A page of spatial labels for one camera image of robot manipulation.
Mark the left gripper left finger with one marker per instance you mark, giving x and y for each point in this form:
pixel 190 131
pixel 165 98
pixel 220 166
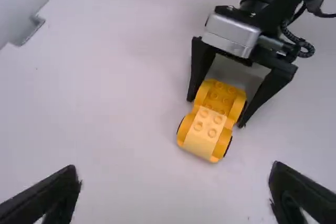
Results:
pixel 39 200

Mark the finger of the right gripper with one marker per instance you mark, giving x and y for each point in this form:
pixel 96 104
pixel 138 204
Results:
pixel 200 72

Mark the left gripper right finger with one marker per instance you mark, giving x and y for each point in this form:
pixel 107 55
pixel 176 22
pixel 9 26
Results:
pixel 296 192

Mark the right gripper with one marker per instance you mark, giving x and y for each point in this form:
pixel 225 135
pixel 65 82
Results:
pixel 273 16

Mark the yellow toy car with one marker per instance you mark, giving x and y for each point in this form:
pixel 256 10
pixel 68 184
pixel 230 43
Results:
pixel 207 127

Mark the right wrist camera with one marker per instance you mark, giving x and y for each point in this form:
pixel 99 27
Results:
pixel 231 33

